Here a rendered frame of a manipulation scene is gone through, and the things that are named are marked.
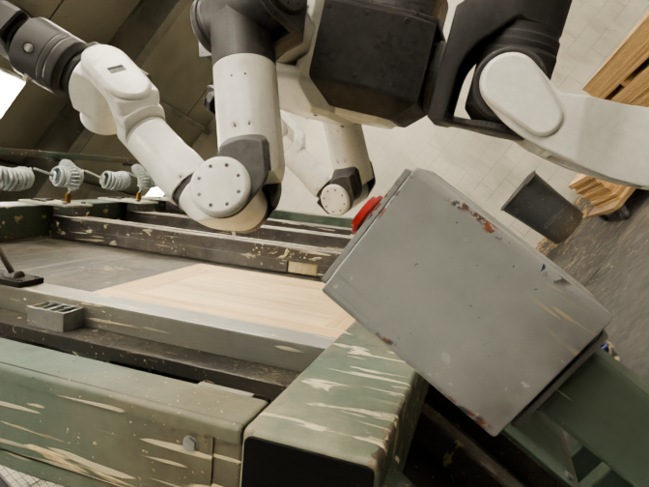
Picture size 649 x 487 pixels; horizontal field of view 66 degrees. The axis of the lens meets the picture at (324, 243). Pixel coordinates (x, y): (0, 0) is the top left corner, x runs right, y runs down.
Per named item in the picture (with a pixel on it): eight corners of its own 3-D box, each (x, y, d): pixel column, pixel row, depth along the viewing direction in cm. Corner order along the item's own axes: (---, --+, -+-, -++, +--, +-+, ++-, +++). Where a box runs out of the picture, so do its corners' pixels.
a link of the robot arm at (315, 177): (299, 164, 134) (351, 215, 132) (278, 174, 126) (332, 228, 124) (321, 134, 128) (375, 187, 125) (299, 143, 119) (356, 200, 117)
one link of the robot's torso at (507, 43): (552, 63, 88) (484, 51, 91) (563, 42, 75) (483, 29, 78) (529, 137, 90) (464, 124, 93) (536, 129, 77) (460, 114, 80)
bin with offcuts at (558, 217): (596, 206, 477) (539, 164, 488) (560, 248, 481) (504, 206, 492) (579, 212, 527) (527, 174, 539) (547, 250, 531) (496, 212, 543)
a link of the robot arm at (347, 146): (387, 197, 126) (368, 107, 120) (366, 213, 116) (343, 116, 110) (348, 202, 133) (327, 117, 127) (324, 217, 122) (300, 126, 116)
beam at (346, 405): (367, 594, 40) (381, 466, 39) (232, 548, 44) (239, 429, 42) (469, 252, 248) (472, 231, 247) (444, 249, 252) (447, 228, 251)
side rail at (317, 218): (443, 251, 244) (446, 229, 243) (239, 226, 277) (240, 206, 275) (444, 249, 252) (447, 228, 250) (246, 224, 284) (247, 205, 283)
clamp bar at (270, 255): (398, 292, 121) (409, 191, 117) (18, 233, 156) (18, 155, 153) (405, 284, 130) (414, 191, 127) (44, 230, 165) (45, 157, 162)
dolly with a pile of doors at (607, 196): (681, 159, 344) (630, 125, 351) (630, 220, 348) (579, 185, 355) (642, 176, 404) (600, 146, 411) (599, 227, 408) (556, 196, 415)
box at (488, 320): (629, 328, 33) (409, 160, 36) (504, 449, 36) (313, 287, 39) (593, 292, 44) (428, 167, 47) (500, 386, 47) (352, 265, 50)
